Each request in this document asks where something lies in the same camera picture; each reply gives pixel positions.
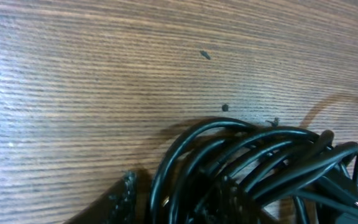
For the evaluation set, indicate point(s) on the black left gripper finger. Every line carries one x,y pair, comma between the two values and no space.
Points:
115,206

